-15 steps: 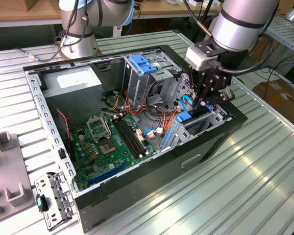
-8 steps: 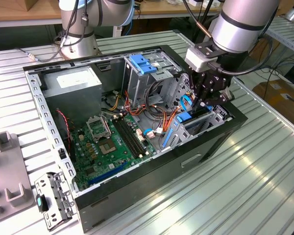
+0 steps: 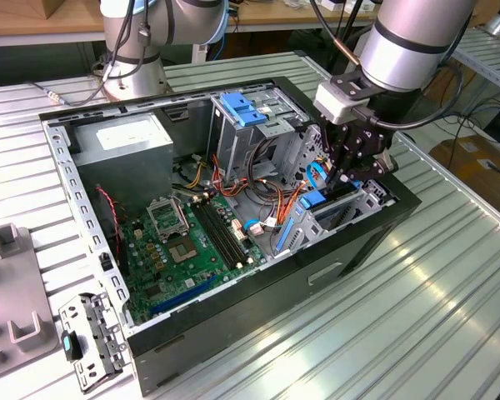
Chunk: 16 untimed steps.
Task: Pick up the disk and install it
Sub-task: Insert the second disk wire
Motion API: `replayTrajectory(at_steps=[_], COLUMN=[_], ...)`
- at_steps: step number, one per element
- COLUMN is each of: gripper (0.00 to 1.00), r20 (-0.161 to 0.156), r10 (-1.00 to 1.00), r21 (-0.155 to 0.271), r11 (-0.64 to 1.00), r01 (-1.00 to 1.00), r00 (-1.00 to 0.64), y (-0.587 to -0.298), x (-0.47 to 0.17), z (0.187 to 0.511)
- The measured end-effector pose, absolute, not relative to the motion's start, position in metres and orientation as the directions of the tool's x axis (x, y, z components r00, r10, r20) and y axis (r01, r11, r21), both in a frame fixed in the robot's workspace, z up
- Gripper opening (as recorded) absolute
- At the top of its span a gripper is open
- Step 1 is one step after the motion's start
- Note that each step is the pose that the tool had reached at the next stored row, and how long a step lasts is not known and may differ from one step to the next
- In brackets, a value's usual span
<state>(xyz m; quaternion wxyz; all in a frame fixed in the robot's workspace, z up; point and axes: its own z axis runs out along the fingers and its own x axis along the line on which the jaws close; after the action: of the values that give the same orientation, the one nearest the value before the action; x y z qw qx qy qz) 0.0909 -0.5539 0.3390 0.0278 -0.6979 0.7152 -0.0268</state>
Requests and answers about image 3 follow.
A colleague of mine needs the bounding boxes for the red orange wire bundle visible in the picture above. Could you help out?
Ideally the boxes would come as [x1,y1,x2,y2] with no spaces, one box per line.
[211,152,309,228]

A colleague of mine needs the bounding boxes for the grey power supply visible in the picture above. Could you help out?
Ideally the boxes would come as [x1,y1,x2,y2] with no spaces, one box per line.
[68,112,175,209]

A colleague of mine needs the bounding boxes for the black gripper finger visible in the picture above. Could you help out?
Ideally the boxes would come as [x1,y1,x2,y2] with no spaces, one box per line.
[338,156,391,184]
[319,121,347,185]

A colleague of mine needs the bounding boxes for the long blue data wire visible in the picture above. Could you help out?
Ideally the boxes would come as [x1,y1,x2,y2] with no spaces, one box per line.
[306,161,331,187]

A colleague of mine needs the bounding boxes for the blue expansion slot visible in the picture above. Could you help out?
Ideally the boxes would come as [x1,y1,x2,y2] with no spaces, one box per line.
[148,274,218,318]

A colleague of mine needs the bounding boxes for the black case fan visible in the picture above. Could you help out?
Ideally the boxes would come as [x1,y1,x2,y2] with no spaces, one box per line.
[94,187,130,277]

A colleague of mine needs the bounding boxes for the hard disk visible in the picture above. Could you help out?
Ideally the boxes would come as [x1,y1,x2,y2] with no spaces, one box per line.
[274,178,363,255]

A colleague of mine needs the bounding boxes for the black RAM slot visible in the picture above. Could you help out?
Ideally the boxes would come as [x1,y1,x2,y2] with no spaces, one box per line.
[197,198,245,269]
[207,195,254,265]
[190,200,239,271]
[202,197,250,267]

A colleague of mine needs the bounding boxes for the grey part rack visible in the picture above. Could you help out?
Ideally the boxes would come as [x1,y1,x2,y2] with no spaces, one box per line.
[0,222,62,383]

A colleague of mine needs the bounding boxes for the green motherboard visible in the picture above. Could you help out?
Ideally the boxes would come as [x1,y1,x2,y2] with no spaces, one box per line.
[118,193,273,327]

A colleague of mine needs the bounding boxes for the grey metal drive cage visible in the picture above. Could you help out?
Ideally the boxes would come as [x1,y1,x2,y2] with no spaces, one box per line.
[207,92,318,189]

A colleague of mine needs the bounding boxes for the short blue data wire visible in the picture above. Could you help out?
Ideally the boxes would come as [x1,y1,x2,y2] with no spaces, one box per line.
[242,217,285,237]

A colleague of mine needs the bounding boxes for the grey metal disk bay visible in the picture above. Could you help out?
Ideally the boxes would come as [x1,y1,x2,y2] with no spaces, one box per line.
[270,177,391,258]

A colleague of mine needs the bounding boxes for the black PC case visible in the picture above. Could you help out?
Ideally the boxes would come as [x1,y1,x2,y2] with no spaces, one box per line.
[38,75,423,397]

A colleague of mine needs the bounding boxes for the red black twisted wire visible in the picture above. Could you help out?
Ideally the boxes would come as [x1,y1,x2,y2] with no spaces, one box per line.
[94,186,124,260]

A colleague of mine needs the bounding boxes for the metal slat table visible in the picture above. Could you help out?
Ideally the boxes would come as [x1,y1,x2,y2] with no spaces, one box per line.
[452,25,500,118]

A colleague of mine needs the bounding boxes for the black camera cable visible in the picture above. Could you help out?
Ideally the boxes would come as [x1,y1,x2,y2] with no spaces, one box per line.
[352,57,466,131]

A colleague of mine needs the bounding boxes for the wooden desk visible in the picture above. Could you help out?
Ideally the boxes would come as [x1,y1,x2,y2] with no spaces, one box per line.
[0,0,478,80]

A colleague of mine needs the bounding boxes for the yellow black wire bundle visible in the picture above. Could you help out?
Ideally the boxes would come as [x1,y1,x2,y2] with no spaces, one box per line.
[172,153,209,193]

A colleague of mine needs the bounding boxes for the blue plastic drive latch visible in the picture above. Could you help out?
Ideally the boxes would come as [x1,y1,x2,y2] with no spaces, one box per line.
[218,92,269,128]

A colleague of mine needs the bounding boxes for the cardboard box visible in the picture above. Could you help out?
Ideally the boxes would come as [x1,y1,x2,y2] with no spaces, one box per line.
[428,133,500,209]

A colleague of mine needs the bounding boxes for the black cable with silver plug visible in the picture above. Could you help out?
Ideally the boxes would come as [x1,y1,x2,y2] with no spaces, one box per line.
[27,0,153,106]

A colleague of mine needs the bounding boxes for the CPU socket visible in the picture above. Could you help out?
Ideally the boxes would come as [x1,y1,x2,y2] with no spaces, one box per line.
[167,235,202,264]

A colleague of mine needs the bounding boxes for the small brown box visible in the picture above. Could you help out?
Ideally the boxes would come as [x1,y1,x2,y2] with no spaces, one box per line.
[41,0,102,20]

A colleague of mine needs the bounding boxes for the metal bracket with blue tab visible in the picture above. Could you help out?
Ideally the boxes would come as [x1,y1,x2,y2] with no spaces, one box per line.
[57,291,129,395]

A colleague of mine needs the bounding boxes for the metal socket cover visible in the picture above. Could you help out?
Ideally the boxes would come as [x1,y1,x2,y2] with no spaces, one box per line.
[146,197,190,244]

